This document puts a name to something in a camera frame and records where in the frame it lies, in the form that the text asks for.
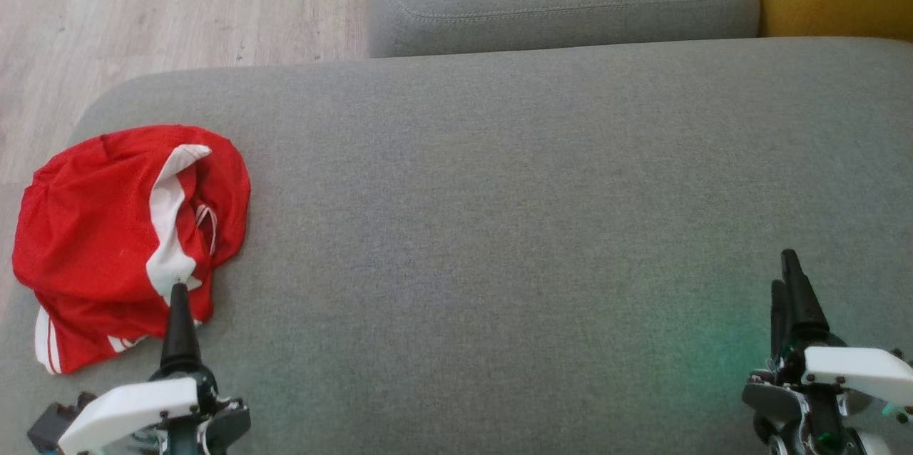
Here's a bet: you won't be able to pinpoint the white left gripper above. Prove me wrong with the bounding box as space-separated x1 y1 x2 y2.
57 284 251 455

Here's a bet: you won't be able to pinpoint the red shorts with white stripe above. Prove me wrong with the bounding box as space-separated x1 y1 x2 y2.
12 125 252 324

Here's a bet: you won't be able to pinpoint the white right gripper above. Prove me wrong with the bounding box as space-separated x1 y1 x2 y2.
742 249 913 455

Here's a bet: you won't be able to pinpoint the large grey sofa seat cushion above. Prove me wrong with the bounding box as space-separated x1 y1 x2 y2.
0 38 913 455

